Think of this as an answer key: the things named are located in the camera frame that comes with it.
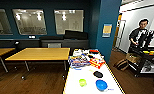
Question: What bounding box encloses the small white-top table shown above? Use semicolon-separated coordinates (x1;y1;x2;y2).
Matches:
62;48;126;94

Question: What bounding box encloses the green bowl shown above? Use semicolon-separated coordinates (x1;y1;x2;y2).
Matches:
78;78;88;88

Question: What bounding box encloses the flat red item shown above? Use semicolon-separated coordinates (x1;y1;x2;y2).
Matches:
88;49;101;55

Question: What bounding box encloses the small yellow object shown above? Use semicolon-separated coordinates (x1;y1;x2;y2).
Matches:
142;50;151;55

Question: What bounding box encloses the person in dark shirt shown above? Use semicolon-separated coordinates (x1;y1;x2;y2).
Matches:
127;18;154;49

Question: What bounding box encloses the black wheeled cart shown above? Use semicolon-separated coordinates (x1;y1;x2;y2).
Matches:
126;29;154;78

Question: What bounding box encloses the yellow wall notice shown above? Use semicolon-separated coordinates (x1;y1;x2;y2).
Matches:
102;23;113;39

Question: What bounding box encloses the white game box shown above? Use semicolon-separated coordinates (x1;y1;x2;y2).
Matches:
72;48;83;57

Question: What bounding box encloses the brown floor bag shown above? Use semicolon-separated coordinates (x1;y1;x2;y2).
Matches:
113;58;130;72

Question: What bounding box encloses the dark wall window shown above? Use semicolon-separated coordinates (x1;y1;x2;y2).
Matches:
0;8;13;36
53;9;85;36
11;8;48;36

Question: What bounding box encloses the long wooden desk table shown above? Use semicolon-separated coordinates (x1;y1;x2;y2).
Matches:
4;47;71;81
0;47;16;74

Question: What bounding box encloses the dark sofa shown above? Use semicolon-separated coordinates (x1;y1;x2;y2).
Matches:
39;29;90;51

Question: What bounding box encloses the brown cardboard box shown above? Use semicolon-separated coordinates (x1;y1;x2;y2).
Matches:
126;52;142;64

